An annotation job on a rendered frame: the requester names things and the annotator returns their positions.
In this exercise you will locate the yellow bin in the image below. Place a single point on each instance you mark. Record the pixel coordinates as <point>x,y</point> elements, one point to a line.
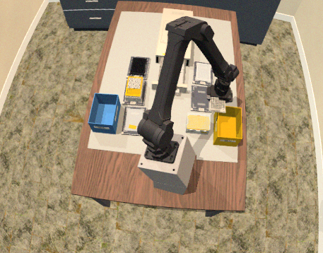
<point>228,124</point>

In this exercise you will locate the blue open-top bin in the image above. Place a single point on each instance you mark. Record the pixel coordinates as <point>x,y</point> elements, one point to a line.
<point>102,113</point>

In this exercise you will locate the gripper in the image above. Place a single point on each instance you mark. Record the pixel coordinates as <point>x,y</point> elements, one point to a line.
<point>221,94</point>

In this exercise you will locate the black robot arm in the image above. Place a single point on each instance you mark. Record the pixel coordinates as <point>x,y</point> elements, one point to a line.
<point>156,125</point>

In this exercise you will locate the white flat mat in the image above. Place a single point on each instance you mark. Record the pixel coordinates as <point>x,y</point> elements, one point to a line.
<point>137,35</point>

